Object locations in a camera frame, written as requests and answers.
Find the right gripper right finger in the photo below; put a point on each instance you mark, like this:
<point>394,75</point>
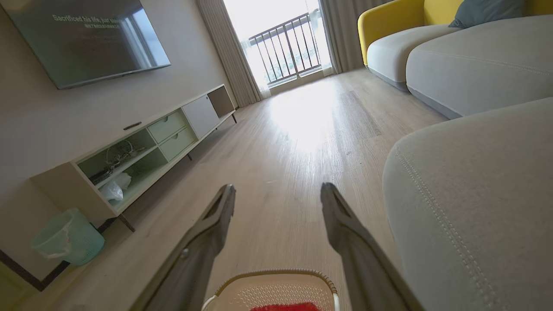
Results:
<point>367,268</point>

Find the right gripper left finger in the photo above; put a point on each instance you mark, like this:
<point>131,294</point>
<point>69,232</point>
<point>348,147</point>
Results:
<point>190,268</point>

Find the orange cloth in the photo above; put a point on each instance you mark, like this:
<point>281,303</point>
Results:
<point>285,307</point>

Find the grey and yellow sofa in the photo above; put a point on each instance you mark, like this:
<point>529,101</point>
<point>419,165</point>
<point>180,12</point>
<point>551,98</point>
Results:
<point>475,194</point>

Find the white perforated laundry basket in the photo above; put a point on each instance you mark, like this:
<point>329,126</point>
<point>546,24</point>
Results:
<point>276,289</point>

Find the white plastic bag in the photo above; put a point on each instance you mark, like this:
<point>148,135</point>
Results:
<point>114,188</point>

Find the pale green trash bin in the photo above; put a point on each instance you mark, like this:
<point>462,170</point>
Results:
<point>73,239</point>

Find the pale green cabinet drawer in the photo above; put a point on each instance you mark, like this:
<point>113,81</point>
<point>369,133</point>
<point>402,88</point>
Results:
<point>178,143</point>
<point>166,126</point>

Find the long white TV cabinet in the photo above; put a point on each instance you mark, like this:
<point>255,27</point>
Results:
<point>65,185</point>

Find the white cabinet door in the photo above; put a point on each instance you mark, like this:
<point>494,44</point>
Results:
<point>201,115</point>

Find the dark remote control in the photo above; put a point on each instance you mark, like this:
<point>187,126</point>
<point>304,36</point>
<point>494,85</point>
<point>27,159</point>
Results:
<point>132,125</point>

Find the brown cabinet door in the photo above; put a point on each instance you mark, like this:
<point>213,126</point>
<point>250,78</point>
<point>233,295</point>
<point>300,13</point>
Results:
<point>221,101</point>

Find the grey pleated curtain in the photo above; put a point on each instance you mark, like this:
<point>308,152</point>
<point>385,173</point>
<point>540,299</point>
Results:
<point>345,34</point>
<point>233,56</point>

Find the dark metal balcony railing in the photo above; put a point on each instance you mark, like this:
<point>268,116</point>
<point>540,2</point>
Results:
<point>287,47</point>

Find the bright balcony window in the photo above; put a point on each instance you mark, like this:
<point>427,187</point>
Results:
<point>268,17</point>

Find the dark teal cushion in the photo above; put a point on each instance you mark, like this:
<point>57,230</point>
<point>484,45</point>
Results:
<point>488,13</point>

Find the wall mounted flat television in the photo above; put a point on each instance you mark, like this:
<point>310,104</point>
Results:
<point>82,39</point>

